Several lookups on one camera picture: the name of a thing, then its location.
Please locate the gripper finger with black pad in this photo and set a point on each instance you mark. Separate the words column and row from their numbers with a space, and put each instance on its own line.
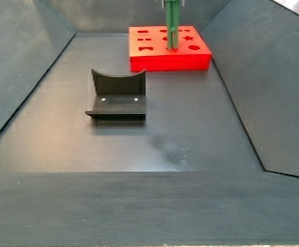
column 163, row 3

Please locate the red and silver gripper finger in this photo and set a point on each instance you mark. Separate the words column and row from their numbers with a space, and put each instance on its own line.
column 182, row 2

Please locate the green three prong peg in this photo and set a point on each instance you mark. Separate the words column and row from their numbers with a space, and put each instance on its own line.
column 173, row 22

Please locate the red shape sorting board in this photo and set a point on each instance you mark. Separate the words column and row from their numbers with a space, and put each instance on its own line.
column 150, row 53

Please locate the black curved holder block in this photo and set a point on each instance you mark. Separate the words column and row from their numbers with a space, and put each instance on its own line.
column 119, row 95

